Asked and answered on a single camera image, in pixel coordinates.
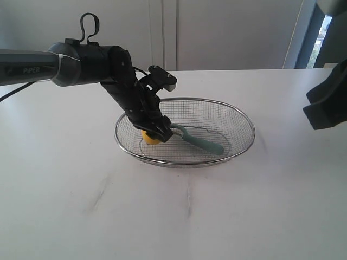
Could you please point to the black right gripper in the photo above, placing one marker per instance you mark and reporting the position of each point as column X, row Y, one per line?
column 327, row 100

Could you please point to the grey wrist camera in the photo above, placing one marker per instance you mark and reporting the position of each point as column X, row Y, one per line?
column 332, row 8
column 161, row 79

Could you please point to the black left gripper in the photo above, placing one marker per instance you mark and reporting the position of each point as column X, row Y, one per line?
column 142, row 108

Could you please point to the yellow lemon with sticker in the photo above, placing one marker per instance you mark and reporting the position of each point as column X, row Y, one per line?
column 148, row 140

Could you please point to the dark window frame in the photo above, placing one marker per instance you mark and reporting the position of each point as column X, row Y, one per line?
column 321, row 36

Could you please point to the white cabinet doors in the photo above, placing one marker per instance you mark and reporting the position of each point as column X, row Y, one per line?
column 178, row 35

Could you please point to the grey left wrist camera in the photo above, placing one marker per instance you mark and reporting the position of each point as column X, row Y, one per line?
column 161, row 79

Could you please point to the teal handled vegetable peeler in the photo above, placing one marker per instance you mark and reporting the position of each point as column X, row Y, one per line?
column 206, row 145

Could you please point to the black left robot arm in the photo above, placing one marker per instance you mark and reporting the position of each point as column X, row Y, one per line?
column 71, row 63

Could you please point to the oval steel mesh basket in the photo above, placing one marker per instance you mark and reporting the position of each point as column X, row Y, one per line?
column 211, row 120

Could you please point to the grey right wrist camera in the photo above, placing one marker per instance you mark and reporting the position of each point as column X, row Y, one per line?
column 332, row 8

